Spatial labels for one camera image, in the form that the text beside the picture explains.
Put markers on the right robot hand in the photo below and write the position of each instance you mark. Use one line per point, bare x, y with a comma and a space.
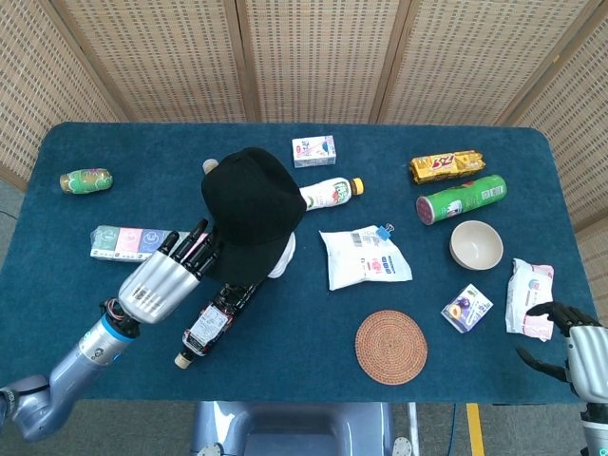
586, 356

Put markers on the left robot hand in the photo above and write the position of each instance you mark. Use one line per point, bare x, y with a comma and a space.
159, 285

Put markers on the black baseball cap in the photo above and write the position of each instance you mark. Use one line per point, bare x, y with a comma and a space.
252, 209

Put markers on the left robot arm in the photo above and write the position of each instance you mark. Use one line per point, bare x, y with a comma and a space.
71, 370

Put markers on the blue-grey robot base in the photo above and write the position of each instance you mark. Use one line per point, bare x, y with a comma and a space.
294, 427

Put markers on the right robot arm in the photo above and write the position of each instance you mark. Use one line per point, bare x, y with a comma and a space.
596, 430

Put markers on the white mannequin head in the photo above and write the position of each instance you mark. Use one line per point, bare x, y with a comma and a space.
283, 259

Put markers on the pocket tissue multipack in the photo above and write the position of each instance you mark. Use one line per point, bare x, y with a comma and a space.
123, 242

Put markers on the dark drink bottle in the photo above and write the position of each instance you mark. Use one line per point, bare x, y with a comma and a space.
214, 318

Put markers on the white wet wipes pack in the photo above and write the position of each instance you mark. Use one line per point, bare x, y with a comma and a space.
527, 290

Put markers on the small green bottle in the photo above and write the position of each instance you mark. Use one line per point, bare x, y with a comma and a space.
86, 180

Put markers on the yellow liquid bottle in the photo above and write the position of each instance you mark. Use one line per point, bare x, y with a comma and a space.
209, 165

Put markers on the blue tablecloth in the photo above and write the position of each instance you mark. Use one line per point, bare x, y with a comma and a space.
304, 342

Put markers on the beige bowl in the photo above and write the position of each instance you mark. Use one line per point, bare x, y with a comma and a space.
476, 244

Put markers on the metal table leg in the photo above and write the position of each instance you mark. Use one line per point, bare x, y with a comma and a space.
413, 427

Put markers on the round woven rattan coaster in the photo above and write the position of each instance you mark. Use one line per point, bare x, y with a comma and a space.
391, 347

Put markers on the white bottle orange cap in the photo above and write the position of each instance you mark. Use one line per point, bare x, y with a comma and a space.
332, 192

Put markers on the green chips can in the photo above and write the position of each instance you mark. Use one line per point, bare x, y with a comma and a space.
461, 198

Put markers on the white plastic pouch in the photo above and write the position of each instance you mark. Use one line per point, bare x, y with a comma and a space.
361, 259

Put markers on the white milk carton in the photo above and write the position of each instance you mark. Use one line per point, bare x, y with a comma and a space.
314, 151

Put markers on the blue binder clip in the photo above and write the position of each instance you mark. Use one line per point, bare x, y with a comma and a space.
384, 233

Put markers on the yellow biscuit pack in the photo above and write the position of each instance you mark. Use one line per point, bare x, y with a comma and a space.
446, 166

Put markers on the woven bamboo folding screen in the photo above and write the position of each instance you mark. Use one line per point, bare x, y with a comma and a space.
313, 57

